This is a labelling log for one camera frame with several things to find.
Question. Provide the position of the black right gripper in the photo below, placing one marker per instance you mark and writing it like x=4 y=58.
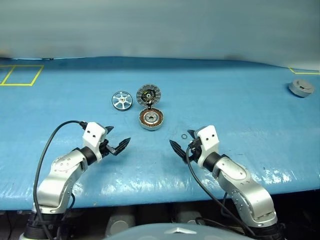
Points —
x=193 y=151

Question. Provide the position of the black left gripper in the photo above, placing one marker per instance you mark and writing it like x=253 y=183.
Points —
x=106 y=148

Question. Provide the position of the small metal washer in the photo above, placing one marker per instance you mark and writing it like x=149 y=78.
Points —
x=181 y=136

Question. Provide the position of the silver spoked wheel cap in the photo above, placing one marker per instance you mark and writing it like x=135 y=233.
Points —
x=121 y=100

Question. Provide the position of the motor stator with copper windings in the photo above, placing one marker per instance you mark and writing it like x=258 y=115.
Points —
x=152 y=118

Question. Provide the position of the grey finned motor cover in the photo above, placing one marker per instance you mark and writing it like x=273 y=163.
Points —
x=148 y=95

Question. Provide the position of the grey round puck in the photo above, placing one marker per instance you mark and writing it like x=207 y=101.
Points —
x=301 y=88

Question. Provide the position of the blue plastic table cover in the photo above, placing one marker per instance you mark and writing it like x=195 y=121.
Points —
x=225 y=112

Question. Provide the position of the grey rounded cylinder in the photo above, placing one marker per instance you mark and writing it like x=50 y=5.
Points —
x=120 y=221
x=187 y=218

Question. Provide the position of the grey robot torso with emblem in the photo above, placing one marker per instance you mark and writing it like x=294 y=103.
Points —
x=150 y=232

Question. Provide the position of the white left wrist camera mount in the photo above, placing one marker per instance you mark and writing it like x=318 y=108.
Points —
x=93 y=136

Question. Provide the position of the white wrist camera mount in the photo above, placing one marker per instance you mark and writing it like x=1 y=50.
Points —
x=208 y=138
x=93 y=136

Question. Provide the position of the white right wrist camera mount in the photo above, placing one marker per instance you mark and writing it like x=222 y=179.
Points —
x=208 y=138

